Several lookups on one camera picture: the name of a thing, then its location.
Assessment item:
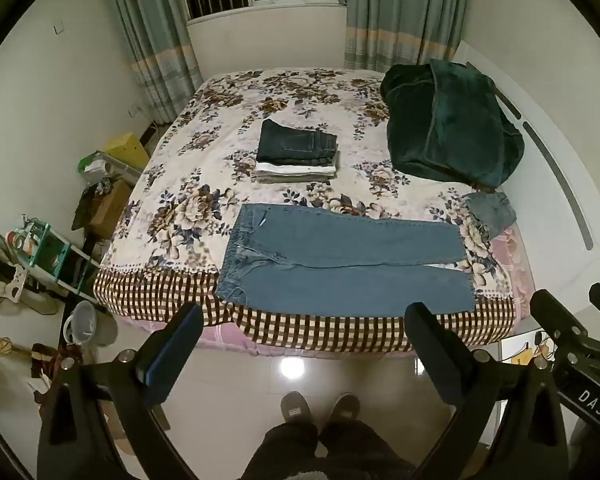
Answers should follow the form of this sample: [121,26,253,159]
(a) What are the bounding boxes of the yellow box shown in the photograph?
[105,132,151,171]

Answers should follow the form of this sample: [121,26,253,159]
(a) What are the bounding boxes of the person's legs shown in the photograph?
[240,419,417,480]

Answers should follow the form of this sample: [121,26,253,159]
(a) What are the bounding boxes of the white bedside cabinet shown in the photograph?
[497,330,557,376]

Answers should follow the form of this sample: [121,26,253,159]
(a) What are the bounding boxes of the dark green blanket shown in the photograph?
[380,59,526,191]

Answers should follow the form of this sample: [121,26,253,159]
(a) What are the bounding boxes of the grey-green curtain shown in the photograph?
[344,0,467,73]
[105,0,204,126]

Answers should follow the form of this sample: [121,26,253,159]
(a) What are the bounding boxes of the teal storage rack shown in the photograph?
[21,215,101,297]

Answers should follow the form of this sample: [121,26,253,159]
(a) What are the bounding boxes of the blue jeans pants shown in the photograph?
[215,202,477,318]

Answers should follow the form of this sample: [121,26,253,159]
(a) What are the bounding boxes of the grey folded pants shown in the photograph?
[255,170,338,185]

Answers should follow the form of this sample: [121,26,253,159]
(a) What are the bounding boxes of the green plastic bag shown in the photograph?
[77,150,115,182]

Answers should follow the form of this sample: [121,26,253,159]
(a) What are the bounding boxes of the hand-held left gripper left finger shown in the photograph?
[37,302,206,480]

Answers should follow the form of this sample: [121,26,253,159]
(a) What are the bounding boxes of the cardboard box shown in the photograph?
[89,180,134,240]

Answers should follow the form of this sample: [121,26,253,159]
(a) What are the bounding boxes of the grey slipper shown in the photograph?
[280,391,312,429]
[326,393,362,429]

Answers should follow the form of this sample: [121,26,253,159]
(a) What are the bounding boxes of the white headboard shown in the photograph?
[452,42,600,273]

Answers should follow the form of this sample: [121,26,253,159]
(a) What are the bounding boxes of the white folded pants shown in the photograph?
[255,159,339,176]

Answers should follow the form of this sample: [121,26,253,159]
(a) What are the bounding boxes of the floor fan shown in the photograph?
[0,226,32,307]

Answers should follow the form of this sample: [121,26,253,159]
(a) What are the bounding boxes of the dark folded jeans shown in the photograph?
[257,119,340,166]

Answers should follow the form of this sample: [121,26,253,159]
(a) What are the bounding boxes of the faded denim cloth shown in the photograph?
[464,191,517,240]

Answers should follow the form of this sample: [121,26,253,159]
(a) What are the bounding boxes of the grey trash bin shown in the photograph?
[61,301,99,347]

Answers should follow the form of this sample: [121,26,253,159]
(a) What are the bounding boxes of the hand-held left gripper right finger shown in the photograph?
[404,302,570,480]

